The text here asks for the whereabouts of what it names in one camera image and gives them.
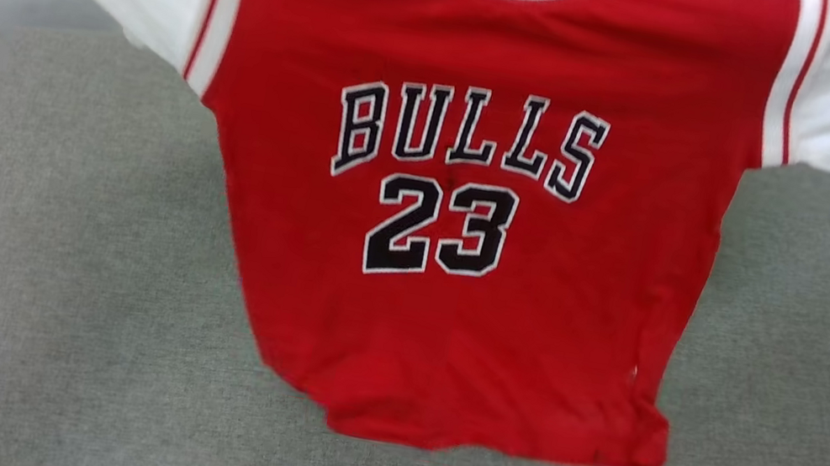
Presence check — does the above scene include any red white Bulls jersey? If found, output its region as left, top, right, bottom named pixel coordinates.
left=0, top=0, right=830, bottom=466

